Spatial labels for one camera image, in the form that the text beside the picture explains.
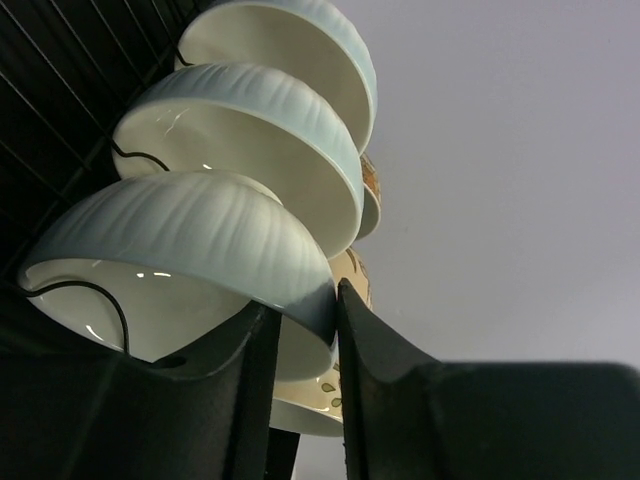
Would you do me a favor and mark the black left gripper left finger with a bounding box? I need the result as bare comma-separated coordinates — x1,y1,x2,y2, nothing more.
1,302,281,479

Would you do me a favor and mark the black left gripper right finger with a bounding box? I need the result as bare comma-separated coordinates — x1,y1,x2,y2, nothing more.
337,281,639,479

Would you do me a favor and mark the light blue ribbed bowl front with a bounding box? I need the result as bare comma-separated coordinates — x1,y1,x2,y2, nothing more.
17,171,336,381

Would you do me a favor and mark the light blue ribbed bowl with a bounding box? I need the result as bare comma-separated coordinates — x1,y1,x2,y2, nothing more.
112,62,364,257
174,1,378,152
17,171,336,381

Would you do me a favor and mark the orange flower beige bowl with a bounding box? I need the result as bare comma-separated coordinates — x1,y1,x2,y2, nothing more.
269,247,373,437

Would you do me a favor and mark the beige leaf pattern bowl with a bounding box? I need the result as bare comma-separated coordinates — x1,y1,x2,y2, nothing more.
357,153,381,240

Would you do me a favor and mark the light blue ribbed bowl middle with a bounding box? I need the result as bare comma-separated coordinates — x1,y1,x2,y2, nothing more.
112,62,364,257

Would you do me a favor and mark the light blue ribbed bowl back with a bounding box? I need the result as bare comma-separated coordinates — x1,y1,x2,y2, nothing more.
174,1,378,152

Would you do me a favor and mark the black wire dish rack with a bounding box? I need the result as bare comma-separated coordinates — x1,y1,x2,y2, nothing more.
1,1,205,321

